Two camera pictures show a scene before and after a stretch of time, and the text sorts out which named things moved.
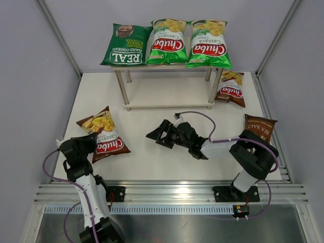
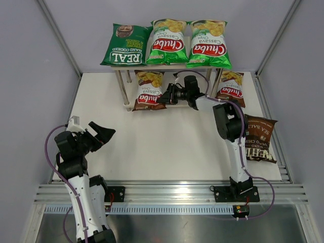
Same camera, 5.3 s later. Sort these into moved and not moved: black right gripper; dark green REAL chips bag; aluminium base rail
Moved: black right gripper
Not moved: aluminium base rail; dark green REAL chips bag
